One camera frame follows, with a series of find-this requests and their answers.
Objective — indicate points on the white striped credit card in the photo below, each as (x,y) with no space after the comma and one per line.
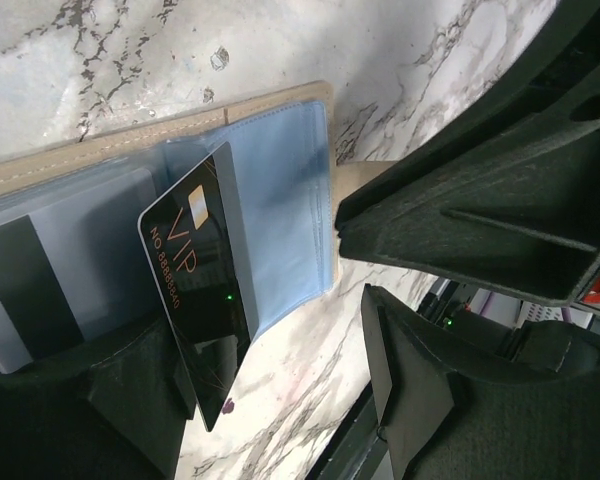
(72,265)

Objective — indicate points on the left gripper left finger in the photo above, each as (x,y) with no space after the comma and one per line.
(111,408)

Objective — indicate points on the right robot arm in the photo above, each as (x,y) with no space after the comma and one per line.
(464,305)

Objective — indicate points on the black VIP credit card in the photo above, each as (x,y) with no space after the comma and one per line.
(191,235)

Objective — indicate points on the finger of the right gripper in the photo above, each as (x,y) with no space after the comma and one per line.
(561,55)
(519,214)

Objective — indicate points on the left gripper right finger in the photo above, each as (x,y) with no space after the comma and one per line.
(524,404)

